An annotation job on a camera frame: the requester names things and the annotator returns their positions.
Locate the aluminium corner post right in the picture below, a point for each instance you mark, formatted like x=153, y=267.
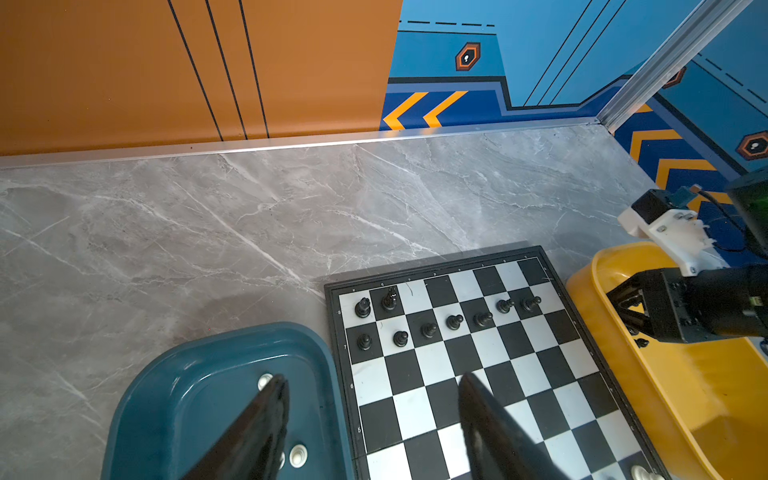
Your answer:
x=706, y=21

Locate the black white chessboard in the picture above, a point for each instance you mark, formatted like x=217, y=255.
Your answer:
x=403, y=340

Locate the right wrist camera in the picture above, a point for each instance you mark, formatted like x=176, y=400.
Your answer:
x=661, y=217

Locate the yellow plastic tray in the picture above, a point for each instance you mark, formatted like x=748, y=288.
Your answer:
x=703, y=406

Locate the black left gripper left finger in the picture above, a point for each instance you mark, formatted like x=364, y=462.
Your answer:
x=252, y=445

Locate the teal plastic tray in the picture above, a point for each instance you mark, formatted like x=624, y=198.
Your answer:
x=180, y=405

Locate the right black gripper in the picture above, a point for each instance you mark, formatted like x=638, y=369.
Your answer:
x=651, y=302

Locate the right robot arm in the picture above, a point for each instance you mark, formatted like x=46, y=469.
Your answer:
x=729, y=303

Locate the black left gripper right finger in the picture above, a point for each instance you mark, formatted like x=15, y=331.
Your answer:
x=497, y=446

